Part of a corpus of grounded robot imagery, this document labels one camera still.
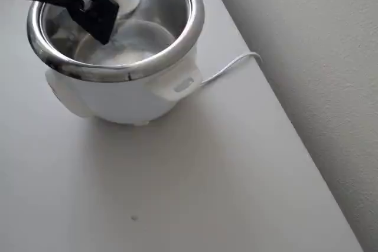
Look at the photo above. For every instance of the glass lid with white knob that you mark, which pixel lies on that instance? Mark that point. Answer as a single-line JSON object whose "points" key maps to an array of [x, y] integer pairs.
{"points": [[130, 1]]}

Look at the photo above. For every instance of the white electric rice cooker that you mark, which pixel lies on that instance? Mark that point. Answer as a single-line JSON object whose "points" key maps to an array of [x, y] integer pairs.
{"points": [[118, 98]]}

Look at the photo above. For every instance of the stainless steel inner pot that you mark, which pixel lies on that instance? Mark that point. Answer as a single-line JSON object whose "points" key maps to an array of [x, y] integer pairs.
{"points": [[174, 27]]}

